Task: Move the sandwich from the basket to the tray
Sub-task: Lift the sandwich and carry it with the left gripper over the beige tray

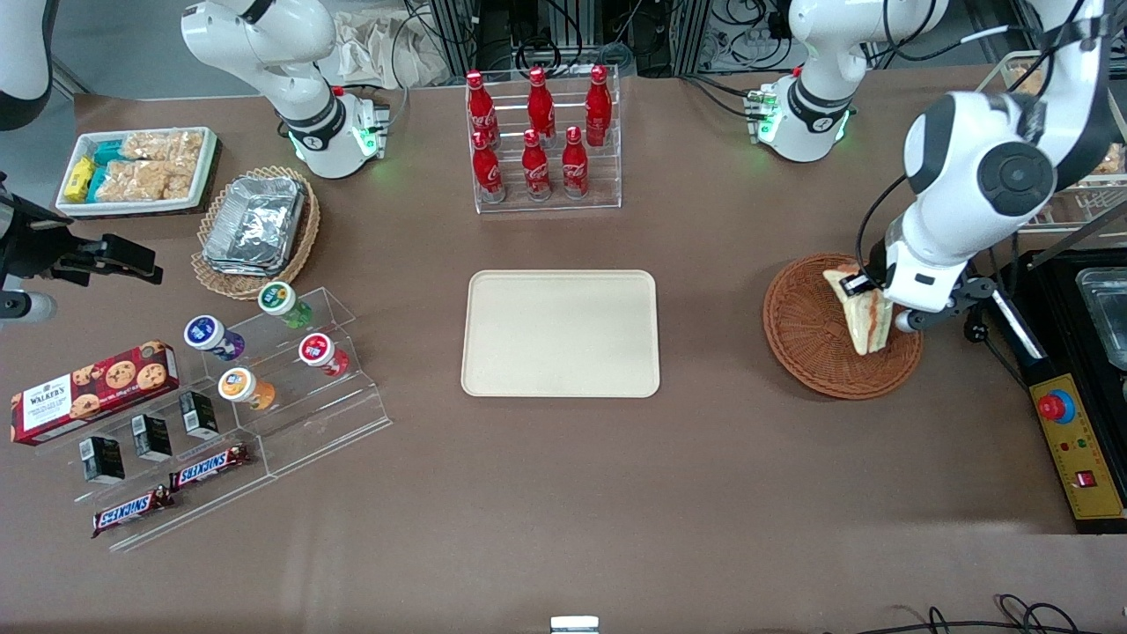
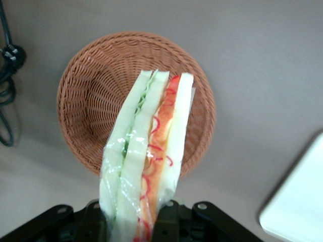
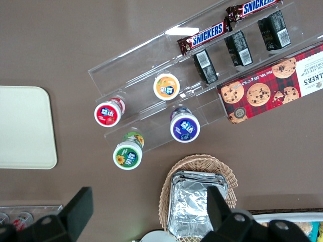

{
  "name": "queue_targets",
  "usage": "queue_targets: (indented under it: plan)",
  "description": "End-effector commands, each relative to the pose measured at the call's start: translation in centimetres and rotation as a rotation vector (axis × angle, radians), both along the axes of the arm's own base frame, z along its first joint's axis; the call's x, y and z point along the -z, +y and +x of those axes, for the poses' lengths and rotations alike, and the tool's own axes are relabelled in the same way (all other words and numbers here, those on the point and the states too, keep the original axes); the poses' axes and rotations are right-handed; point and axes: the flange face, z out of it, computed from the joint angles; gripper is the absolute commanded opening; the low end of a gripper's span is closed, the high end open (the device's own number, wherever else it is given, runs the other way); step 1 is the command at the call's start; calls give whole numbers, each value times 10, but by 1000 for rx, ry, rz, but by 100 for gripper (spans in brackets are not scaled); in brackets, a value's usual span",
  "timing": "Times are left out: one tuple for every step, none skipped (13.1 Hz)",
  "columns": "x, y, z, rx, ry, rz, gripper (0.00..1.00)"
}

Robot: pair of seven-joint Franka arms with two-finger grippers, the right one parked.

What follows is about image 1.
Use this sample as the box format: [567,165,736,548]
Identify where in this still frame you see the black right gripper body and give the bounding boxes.
[0,195,89,286]

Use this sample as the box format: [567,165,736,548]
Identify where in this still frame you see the triangular sandwich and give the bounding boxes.
[822,263,891,358]

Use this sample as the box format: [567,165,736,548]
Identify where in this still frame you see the brown round wicker basket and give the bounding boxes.
[762,254,924,402]

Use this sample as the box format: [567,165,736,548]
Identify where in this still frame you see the white rectangular snack tray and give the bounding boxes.
[55,126,219,218]

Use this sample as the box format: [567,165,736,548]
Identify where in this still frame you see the light oval wicker basket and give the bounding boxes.
[190,165,321,301]

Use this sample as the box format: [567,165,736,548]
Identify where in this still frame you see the beige rectangular tray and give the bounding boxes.
[460,269,662,400]

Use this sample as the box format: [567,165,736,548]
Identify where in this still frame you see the yellow snack packet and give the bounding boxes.
[63,156,97,203]

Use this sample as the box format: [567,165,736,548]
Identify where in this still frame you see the black device with white strip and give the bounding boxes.
[984,280,1050,367]

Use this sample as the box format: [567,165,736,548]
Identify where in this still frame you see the purple lidded cup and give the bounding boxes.
[183,314,247,363]

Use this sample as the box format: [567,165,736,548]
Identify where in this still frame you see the stack of foil containers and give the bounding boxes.
[202,175,307,277]

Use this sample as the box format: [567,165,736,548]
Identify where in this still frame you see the black machine base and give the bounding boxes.
[1026,249,1127,535]

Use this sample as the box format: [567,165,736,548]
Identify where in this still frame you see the red Walkers cookie box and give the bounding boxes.
[10,339,180,447]

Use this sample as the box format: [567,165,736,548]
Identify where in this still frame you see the green lidded cup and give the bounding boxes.
[257,280,314,330]

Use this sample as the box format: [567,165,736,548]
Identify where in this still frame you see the orange lidded cup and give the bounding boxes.
[217,366,276,412]

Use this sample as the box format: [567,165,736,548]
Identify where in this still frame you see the small black box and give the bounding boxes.
[80,435,127,486]
[178,390,220,441]
[130,413,173,463]

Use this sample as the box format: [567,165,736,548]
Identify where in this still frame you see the clear plastic container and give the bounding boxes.
[1076,268,1127,372]

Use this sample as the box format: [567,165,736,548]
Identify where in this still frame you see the red lidded cup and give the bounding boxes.
[297,332,350,379]

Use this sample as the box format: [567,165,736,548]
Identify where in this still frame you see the Snickers chocolate bar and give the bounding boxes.
[91,485,175,540]
[168,443,252,492]

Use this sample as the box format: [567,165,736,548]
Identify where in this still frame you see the yellow emergency stop panel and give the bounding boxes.
[1028,372,1127,523]

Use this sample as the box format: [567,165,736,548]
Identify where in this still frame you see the clear acrylic stepped display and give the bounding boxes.
[63,285,394,555]

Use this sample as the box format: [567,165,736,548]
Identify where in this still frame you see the clear acrylic bottle rack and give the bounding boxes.
[466,65,623,215]

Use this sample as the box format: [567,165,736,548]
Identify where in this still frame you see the red cola bottle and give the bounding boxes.
[561,126,590,200]
[585,64,614,148]
[471,130,507,205]
[520,129,553,203]
[527,67,557,142]
[465,70,496,147]

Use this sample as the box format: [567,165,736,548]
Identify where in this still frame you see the crumpled white plastic bags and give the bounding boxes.
[317,9,452,90]

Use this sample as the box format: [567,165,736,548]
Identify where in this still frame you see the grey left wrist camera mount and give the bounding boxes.
[893,276,998,345]

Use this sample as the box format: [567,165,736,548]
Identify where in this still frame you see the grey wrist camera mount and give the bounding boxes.
[893,276,998,345]
[0,291,59,323]

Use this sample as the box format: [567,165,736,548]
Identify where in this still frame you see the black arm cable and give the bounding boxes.
[855,172,910,276]

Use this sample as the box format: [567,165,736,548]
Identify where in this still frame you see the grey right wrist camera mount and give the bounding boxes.
[0,291,59,323]

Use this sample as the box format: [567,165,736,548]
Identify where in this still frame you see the white wire basket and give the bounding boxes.
[973,49,1127,235]

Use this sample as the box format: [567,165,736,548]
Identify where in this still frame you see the black floor cables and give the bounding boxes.
[823,593,1112,634]

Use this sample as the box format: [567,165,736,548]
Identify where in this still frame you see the aluminium frame rack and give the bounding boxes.
[426,0,716,78]

